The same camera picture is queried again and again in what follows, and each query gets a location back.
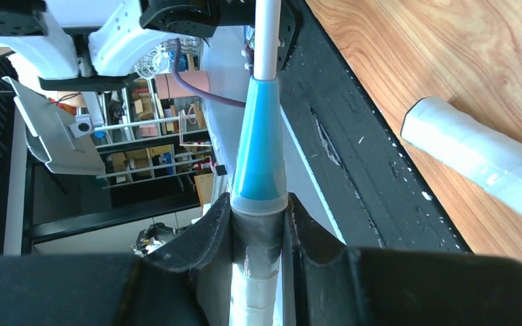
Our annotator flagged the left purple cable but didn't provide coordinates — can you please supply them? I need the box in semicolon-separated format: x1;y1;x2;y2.
169;37;247;109

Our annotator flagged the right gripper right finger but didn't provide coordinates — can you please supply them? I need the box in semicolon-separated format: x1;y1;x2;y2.
282;194;522;325

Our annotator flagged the blue racket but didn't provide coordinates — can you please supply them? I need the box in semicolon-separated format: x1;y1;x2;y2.
230;1;288;325
400;96;522;216

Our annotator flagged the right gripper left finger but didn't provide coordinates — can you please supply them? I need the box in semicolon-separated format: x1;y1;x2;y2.
0;194;232;325

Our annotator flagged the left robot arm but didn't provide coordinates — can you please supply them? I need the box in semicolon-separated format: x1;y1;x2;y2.
0;1;227;90

